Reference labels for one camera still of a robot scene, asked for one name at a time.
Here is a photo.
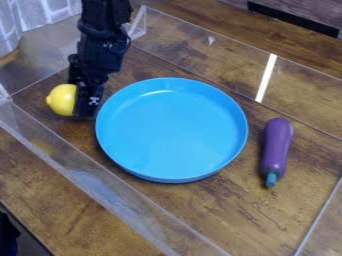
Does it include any purple toy eggplant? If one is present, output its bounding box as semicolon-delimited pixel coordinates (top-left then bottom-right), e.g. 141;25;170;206
261;118;293;188

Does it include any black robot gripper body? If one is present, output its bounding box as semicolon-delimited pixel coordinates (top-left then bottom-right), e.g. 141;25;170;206
73;0;132;84

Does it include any blue round tray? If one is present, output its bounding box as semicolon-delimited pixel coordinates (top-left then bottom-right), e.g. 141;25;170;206
94;78;248;183

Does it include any white patterned curtain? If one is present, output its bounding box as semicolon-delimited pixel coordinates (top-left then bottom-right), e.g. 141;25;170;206
0;0;81;58

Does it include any yellow lemon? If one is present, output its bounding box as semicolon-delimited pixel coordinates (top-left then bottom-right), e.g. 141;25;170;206
45;84;76;117

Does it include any clear acrylic enclosure wall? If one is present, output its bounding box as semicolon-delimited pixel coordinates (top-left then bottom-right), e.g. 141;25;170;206
0;0;342;256

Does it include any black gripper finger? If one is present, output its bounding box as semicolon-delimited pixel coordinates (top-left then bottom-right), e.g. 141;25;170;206
73;81;104;119
68;54;81;84

